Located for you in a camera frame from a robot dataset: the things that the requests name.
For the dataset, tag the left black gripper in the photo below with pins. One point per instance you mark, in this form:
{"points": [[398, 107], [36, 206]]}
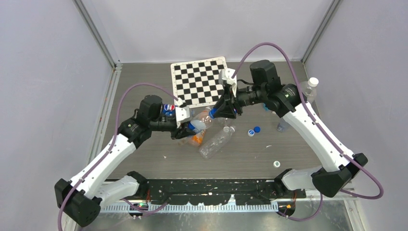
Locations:
{"points": [[181, 131]]}

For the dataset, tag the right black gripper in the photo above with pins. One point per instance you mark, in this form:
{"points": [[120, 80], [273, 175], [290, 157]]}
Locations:
{"points": [[226, 103]]}

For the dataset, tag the clear Pepsi bottle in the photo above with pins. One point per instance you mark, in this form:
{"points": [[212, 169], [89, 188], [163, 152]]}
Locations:
{"points": [[202, 121]]}

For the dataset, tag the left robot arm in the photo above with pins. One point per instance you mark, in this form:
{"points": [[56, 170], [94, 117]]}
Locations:
{"points": [[83, 196]]}

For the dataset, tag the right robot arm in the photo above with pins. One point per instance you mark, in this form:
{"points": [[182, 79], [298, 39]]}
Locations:
{"points": [[336, 169]]}

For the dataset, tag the blue label Pepsi bottle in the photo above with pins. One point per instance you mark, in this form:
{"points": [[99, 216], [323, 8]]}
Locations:
{"points": [[225, 121]]}

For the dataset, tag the orange drink bottle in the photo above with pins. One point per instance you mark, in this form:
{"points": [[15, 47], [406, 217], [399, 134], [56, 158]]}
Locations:
{"points": [[195, 140]]}

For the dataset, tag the crushed Pepsi bottle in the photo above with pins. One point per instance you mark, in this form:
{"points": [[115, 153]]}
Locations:
{"points": [[169, 110]]}

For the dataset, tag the clear empty plastic bottle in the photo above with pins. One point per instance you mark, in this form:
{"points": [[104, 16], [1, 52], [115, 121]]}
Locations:
{"points": [[217, 142]]}

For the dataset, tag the white blue bottle cap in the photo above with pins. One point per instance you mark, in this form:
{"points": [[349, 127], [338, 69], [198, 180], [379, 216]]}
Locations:
{"points": [[251, 133]]}

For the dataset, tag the small water bottle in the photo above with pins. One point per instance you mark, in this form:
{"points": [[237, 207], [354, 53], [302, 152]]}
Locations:
{"points": [[283, 125]]}

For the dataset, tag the white green bottle cap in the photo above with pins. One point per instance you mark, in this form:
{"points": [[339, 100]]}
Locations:
{"points": [[276, 164]]}

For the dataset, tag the tall bottle white cap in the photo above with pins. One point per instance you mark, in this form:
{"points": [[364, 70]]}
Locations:
{"points": [[309, 89]]}

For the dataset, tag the checkerboard mat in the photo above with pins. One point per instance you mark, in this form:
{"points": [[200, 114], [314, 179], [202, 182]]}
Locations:
{"points": [[197, 82]]}

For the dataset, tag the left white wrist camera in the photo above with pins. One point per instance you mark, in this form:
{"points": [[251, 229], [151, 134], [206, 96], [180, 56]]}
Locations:
{"points": [[182, 111]]}

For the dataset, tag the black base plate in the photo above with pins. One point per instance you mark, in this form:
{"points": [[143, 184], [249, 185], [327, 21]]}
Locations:
{"points": [[216, 195]]}

